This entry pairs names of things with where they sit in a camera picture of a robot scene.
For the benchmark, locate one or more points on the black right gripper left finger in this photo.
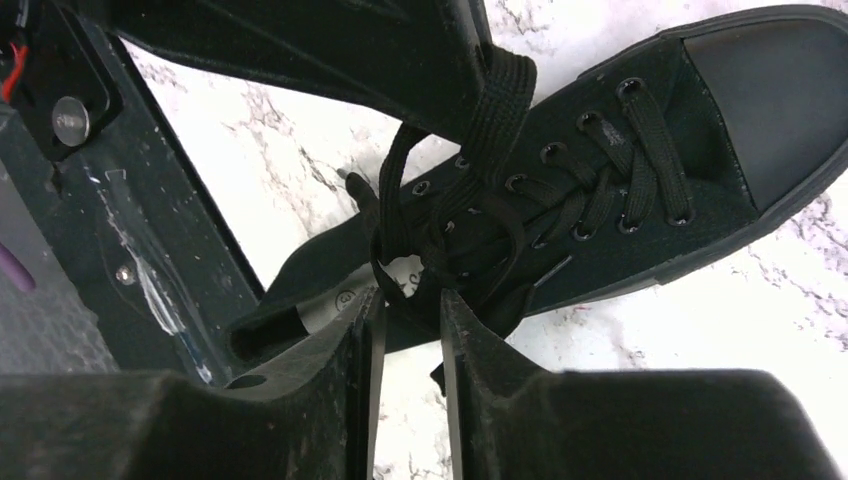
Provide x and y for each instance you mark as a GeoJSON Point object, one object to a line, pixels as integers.
{"type": "Point", "coordinates": [311, 412]}

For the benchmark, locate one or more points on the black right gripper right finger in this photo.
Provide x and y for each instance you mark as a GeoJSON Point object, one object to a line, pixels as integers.
{"type": "Point", "coordinates": [505, 411]}

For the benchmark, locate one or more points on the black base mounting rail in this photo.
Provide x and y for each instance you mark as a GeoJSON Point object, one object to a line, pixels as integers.
{"type": "Point", "coordinates": [114, 256]}

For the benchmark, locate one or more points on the black canvas sneaker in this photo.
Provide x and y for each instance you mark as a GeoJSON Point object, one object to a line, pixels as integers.
{"type": "Point", "coordinates": [755, 103]}

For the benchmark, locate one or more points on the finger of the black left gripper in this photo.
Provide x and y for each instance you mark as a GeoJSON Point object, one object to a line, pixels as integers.
{"type": "Point", "coordinates": [418, 61]}

